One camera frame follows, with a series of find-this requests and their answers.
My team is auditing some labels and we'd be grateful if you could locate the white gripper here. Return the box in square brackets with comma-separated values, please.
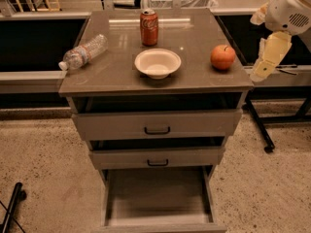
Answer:
[250, 3, 292, 83]

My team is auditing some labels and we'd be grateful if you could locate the red apple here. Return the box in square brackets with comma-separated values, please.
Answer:
[210, 45, 236, 71]

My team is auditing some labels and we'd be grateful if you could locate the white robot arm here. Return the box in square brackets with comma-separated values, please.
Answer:
[250, 0, 311, 83]

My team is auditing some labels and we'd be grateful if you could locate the grey top drawer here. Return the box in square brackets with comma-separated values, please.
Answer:
[72, 110, 242, 141]

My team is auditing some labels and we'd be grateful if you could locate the grey drawer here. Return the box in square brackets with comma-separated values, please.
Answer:
[91, 166, 226, 233]
[72, 110, 242, 141]
[89, 147, 225, 170]

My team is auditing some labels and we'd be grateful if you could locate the grey drawer cabinet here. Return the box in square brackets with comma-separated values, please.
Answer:
[58, 8, 255, 233]

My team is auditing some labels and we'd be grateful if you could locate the grey middle drawer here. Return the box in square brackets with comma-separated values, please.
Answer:
[89, 147, 225, 170]

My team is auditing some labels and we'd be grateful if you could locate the grey bottom drawer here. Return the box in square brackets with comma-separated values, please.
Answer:
[91, 166, 226, 233]

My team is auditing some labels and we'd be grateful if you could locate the white paper bowl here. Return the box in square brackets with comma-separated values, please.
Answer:
[134, 49, 182, 80]

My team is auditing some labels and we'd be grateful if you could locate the red cola can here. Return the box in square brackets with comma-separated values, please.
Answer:
[140, 9, 158, 46]

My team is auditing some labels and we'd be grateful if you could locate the clear plastic water bottle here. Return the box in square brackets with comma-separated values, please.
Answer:
[58, 34, 108, 71]

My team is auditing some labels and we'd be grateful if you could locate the black stand left corner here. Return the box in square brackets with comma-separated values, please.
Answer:
[0, 182, 27, 233]

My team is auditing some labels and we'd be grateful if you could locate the black table leg frame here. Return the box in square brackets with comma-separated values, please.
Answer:
[245, 96, 311, 153]

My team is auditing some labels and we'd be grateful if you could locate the white wire basket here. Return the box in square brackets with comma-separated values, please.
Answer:
[141, 0, 219, 9]

